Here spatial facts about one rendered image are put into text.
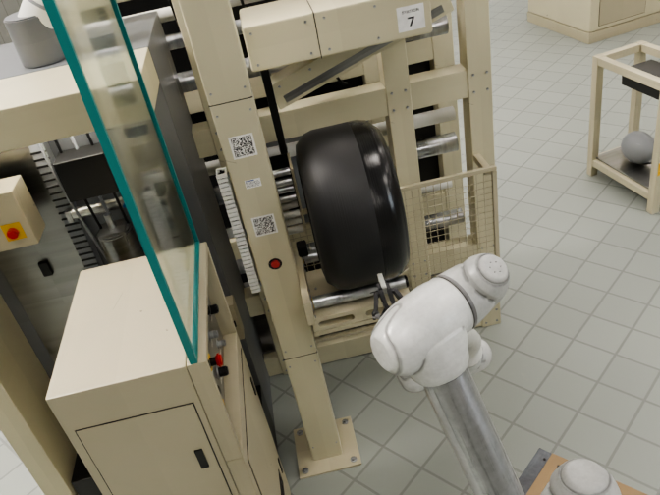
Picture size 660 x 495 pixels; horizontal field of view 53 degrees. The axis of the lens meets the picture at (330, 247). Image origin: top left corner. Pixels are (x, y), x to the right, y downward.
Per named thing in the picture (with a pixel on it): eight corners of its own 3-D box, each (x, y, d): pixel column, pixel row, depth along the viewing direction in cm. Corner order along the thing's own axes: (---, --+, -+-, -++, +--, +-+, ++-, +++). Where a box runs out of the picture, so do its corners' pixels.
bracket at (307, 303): (308, 326, 230) (302, 304, 225) (296, 261, 263) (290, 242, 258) (317, 324, 230) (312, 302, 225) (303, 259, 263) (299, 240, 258)
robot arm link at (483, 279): (464, 264, 152) (419, 295, 147) (493, 228, 136) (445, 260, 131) (501, 309, 148) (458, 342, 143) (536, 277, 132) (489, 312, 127)
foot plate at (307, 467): (300, 479, 281) (299, 476, 280) (293, 430, 303) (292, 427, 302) (361, 465, 282) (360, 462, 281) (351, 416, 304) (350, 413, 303)
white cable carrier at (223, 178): (251, 294, 234) (215, 176, 207) (250, 285, 238) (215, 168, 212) (264, 291, 234) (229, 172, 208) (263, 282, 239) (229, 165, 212)
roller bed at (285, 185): (259, 245, 269) (242, 180, 252) (257, 225, 281) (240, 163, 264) (307, 233, 269) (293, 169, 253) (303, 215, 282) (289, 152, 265)
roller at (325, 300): (310, 305, 235) (312, 312, 231) (308, 295, 233) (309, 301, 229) (407, 283, 236) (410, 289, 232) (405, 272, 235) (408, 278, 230)
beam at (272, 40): (252, 74, 217) (241, 27, 208) (248, 50, 238) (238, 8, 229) (433, 33, 219) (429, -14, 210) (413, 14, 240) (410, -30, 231)
